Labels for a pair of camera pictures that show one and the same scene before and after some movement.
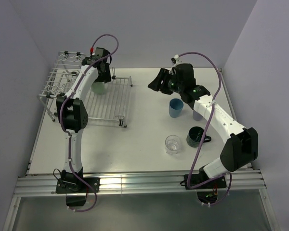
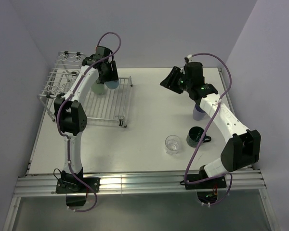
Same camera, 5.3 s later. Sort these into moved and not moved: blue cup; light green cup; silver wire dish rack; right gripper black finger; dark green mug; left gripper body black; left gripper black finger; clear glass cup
Moved: right gripper black finger; blue cup; left gripper black finger
Not moved: light green cup; silver wire dish rack; dark green mug; left gripper body black; clear glass cup
